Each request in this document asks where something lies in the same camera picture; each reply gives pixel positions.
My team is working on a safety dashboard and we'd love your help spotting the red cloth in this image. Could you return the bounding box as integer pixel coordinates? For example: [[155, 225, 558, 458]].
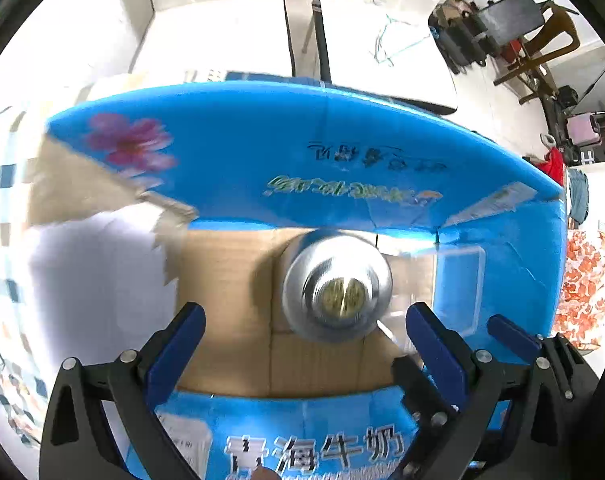
[[534, 148, 565, 186]]

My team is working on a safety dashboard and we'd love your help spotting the silver tin gold emblem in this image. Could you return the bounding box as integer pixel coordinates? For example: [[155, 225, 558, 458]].
[[278, 230, 393, 344]]

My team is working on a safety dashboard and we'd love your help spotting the brown wooden chair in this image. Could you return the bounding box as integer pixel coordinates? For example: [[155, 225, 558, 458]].
[[492, 1, 581, 106]]

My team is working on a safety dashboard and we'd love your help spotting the left white padded chair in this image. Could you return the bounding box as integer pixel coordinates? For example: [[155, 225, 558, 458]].
[[129, 0, 294, 79]]

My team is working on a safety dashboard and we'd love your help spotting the clear acrylic box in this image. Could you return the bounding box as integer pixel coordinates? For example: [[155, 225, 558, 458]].
[[377, 235, 486, 346]]

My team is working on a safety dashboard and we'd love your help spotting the black weight bench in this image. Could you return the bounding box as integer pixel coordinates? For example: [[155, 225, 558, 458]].
[[429, 0, 545, 75]]

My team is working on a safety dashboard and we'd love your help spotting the blue cardboard milk box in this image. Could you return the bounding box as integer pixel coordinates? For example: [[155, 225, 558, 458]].
[[32, 79, 566, 479]]

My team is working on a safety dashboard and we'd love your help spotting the white padded chair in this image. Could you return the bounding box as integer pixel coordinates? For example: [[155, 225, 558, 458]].
[[129, 0, 294, 79], [312, 0, 458, 115]]

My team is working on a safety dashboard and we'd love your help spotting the orange floral cloth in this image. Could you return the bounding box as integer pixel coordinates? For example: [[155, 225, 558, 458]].
[[552, 230, 605, 353]]

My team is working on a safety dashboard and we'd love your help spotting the right white padded chair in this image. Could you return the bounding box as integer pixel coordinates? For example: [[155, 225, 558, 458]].
[[312, 0, 458, 115]]

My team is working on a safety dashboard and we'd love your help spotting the plaid checkered cloth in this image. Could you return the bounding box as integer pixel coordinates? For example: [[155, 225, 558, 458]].
[[0, 106, 48, 448]]

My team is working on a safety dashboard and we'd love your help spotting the pink box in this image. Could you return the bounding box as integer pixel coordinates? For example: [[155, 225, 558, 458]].
[[566, 113, 601, 148]]

